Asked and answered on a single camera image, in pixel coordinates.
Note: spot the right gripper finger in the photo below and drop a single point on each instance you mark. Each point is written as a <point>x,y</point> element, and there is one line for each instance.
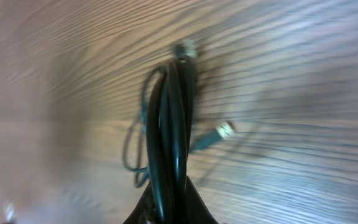
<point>194,211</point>

